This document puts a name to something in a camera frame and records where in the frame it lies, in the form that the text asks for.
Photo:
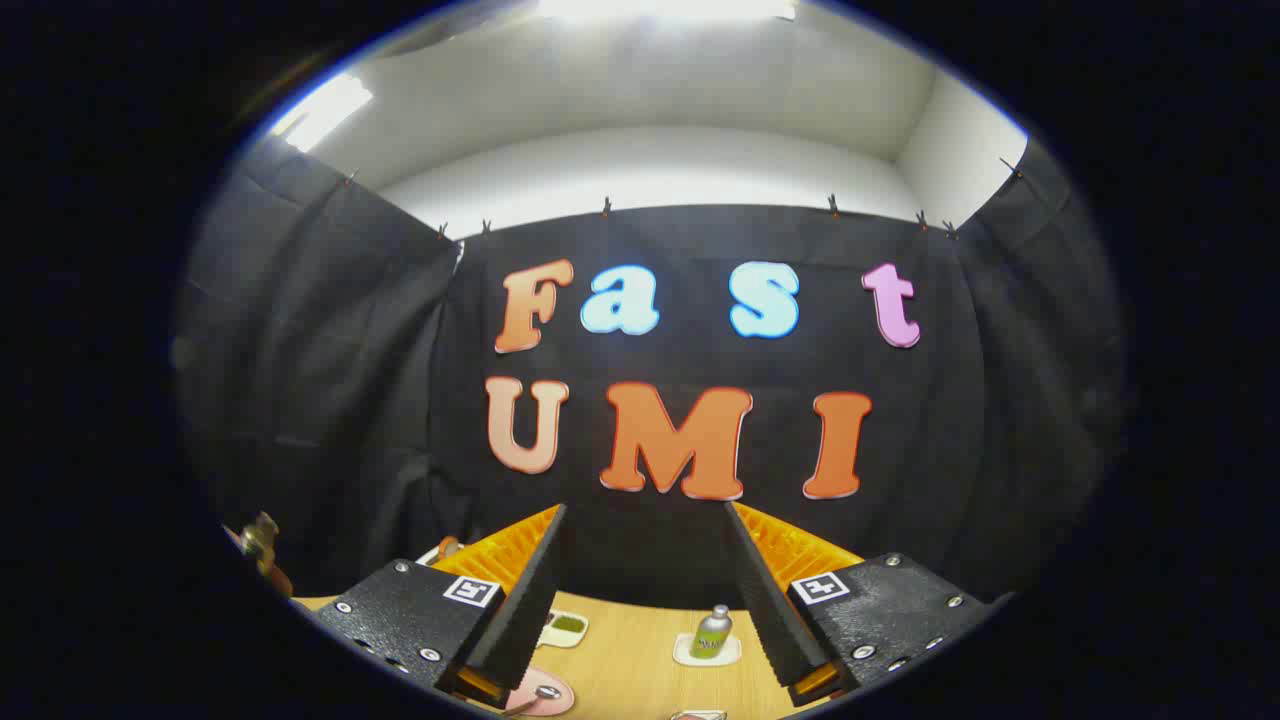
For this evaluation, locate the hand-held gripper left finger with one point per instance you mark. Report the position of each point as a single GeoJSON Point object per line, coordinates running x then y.
{"type": "Point", "coordinates": [535, 585]}

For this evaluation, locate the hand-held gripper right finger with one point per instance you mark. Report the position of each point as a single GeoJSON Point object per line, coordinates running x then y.
{"type": "Point", "coordinates": [765, 590]}

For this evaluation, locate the pile of green beans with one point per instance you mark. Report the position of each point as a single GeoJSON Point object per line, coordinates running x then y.
{"type": "Point", "coordinates": [568, 624]}

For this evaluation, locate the white divided dish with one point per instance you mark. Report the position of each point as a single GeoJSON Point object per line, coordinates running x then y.
{"type": "Point", "coordinates": [570, 636]}

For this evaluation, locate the green drink bottle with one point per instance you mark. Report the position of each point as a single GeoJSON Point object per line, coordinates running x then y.
{"type": "Point", "coordinates": [712, 635]}

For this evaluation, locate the white square coaster dish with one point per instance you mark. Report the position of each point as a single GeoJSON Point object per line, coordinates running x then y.
{"type": "Point", "coordinates": [725, 655]}

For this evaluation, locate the pink round plate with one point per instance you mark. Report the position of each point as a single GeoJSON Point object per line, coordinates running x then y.
{"type": "Point", "coordinates": [555, 704]}

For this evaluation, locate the small brown object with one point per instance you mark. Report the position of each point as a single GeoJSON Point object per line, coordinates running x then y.
{"type": "Point", "coordinates": [262, 540]}

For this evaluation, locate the row of small cloth clips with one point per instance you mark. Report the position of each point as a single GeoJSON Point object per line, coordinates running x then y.
{"type": "Point", "coordinates": [606, 207]}

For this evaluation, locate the ceiling light panel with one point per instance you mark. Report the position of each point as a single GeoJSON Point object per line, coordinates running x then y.
{"type": "Point", "coordinates": [665, 8]}
{"type": "Point", "coordinates": [322, 110]}

